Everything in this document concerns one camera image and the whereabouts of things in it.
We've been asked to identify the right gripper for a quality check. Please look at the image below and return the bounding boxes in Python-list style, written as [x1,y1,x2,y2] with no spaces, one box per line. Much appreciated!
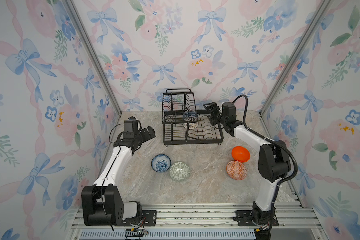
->
[202,103,227,128]

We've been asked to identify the dark blue patterned bowl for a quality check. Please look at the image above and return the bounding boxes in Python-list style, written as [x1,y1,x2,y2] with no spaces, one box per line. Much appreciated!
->
[183,110,198,122]

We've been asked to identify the blue floral bowl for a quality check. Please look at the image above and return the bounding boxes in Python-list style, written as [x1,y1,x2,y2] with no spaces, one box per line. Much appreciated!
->
[151,154,172,173]

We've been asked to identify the black wire dish rack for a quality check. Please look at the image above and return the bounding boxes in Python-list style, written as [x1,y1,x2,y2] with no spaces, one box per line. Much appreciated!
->
[162,89,224,146]

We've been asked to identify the green patterned bowl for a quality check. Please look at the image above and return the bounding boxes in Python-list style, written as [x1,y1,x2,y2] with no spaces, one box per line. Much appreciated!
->
[170,162,191,182]

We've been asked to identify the brown white patterned bowl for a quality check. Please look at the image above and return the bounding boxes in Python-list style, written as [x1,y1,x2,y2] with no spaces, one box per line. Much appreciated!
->
[184,121,199,130]

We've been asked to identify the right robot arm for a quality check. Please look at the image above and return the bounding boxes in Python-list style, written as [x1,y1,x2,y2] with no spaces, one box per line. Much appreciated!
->
[204,102,297,230]

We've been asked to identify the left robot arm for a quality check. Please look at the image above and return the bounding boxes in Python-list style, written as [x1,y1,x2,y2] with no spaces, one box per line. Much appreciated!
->
[81,117,156,227]

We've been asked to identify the orange bowl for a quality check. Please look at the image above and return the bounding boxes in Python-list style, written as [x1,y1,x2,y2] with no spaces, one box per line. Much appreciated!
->
[231,146,251,163]

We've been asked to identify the red patterned bowl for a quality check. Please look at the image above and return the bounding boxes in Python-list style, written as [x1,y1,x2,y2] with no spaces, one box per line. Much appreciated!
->
[226,161,247,181]

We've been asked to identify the left corner aluminium profile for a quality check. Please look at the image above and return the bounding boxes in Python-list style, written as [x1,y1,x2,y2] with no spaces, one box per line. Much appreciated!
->
[62,0,122,117]

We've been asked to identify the corner aluminium profile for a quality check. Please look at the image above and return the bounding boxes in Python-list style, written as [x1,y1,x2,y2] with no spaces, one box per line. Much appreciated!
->
[62,0,122,117]
[259,0,333,117]

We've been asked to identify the right corner aluminium profile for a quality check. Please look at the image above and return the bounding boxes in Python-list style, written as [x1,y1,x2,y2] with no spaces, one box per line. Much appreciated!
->
[259,0,333,117]

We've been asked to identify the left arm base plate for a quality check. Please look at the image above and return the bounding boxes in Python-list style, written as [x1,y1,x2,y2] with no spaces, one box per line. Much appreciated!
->
[117,210,157,228]

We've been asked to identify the black corrugated cable conduit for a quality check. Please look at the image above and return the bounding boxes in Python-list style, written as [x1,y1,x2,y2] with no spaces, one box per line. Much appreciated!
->
[232,94,298,208]

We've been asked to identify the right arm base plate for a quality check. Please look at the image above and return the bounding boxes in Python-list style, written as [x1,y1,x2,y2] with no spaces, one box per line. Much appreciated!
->
[233,210,279,227]

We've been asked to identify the aluminium mounting rail frame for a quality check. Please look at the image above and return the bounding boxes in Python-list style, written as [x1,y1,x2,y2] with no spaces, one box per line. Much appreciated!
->
[65,203,328,240]

